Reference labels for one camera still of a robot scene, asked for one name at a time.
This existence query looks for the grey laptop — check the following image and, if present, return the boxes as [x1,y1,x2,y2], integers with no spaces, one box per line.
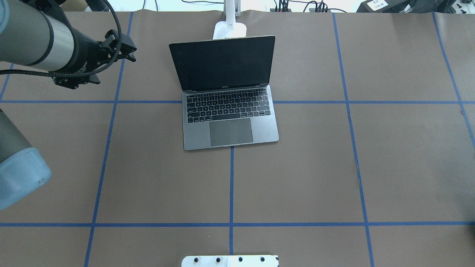
[168,35,279,151]

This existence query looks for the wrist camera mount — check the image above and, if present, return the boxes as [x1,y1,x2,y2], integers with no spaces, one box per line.
[52,29,137,89]

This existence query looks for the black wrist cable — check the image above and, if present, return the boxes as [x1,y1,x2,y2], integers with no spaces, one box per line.
[0,0,123,78]

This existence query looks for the white desk lamp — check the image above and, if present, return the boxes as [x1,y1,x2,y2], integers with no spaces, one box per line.
[213,0,247,40]

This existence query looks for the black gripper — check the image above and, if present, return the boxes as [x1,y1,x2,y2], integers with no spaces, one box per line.
[69,28,103,75]

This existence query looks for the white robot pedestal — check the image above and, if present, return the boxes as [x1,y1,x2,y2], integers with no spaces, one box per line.
[181,255,279,267]

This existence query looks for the black device with white label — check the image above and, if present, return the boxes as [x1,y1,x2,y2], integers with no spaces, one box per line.
[356,0,410,13]

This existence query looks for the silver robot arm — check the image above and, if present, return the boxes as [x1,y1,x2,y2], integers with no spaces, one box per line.
[0,0,108,210]

